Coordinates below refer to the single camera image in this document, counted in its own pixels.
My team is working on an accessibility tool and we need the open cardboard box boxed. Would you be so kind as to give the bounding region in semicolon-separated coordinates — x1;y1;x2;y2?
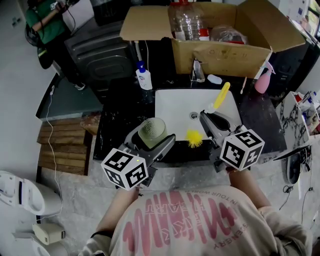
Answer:
119;0;306;79

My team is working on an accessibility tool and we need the grey raised platform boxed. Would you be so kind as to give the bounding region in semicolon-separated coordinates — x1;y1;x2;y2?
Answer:
35;73;104;122

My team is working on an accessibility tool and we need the white rectangular sink basin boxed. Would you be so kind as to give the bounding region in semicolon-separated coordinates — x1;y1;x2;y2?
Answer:
154;88;242;142

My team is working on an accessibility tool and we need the white power cable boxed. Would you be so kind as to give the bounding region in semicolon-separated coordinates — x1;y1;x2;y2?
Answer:
37;85;65;222

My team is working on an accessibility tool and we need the thin wooden stick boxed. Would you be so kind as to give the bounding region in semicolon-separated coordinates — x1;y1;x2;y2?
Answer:
239;76;248;95

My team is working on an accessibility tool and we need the white drain hose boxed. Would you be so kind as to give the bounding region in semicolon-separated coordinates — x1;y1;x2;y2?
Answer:
134;39;143;62

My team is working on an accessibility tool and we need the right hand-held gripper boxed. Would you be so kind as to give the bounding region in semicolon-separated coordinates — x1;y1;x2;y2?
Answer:
198;110;265;174

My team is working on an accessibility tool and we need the beige shirt with pink print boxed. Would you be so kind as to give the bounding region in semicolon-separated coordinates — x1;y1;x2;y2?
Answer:
79;186;313;256

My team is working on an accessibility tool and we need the beige power adapter box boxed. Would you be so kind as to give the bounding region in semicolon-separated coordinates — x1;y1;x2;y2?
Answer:
32;222;66;246

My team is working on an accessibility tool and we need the brown mottled board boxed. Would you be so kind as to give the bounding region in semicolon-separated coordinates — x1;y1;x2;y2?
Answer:
79;112;102;136

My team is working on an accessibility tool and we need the black cabinet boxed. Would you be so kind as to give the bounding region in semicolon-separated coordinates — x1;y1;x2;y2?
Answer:
268;34;320;102

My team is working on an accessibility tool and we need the black wristband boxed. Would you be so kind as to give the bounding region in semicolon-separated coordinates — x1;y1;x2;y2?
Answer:
90;230;113;239

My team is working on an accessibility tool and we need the black floor cable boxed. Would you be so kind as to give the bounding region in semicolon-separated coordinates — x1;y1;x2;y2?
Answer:
278;184;295;211
301;186;315;223

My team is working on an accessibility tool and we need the clear plastic bag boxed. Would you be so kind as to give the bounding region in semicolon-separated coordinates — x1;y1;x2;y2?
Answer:
209;24;248;45

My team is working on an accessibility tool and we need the pink spray bottle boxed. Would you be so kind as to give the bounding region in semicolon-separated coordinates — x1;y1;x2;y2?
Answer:
254;61;276;95

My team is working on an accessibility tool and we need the yellow handled bottle brush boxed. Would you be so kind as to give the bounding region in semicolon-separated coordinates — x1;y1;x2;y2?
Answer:
185;81;231;149

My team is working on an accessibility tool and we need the black oval device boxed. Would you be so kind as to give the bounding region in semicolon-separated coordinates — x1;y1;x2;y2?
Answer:
286;153;302;185

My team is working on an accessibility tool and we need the white blue pump soap bottle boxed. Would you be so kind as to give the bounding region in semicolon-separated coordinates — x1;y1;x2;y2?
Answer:
135;60;153;91

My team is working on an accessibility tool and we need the black washing machine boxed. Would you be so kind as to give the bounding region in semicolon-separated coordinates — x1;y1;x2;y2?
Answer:
64;17;140;103

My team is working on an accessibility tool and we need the black plastic crate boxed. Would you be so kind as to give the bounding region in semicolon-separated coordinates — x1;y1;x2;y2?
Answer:
89;0;132;27

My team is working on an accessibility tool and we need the white toilet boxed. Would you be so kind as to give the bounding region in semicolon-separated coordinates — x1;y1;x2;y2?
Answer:
0;170;63;216

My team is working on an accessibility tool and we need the brown wooden pallet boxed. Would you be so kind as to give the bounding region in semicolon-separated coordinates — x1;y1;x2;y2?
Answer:
36;117;93;176

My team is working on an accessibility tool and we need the chrome faucet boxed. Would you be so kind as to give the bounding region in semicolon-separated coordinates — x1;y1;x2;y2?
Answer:
191;58;208;83

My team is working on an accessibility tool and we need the white plastic appliance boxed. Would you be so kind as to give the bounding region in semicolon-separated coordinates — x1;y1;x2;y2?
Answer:
12;231;70;256

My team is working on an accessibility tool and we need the marble pattern storage rack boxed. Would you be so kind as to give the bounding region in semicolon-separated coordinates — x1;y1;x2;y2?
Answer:
273;90;320;161

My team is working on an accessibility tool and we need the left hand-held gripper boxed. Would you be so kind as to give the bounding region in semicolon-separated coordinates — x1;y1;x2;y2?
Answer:
100;124;177;191

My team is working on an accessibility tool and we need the small white soap bar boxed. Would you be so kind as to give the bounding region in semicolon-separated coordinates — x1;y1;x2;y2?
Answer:
206;74;223;85

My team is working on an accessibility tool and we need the person's left forearm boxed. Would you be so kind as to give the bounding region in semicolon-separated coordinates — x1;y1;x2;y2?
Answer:
96;187;140;233

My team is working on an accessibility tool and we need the large clear plastic bottle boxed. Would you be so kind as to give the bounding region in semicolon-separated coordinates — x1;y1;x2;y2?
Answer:
167;0;205;41

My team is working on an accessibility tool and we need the person's right forearm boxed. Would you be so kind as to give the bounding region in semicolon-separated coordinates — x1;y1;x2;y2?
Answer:
227;167;272;208

